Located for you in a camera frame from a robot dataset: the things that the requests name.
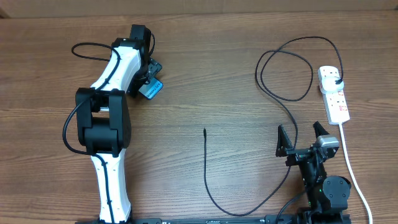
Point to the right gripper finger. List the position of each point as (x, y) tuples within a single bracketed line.
[(319, 129), (284, 144)]

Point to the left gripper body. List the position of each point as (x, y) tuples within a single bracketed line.
[(152, 66)]

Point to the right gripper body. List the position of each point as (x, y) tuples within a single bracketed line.
[(296, 156)]

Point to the blue Galaxy smartphone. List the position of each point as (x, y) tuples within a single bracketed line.
[(150, 90)]

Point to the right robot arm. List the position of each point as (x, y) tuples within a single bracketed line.
[(327, 195)]

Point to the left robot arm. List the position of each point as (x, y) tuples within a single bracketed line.
[(103, 120)]

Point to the white charger plug adapter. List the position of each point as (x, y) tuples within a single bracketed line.
[(331, 84)]

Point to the white power strip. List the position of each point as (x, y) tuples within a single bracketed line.
[(335, 103)]

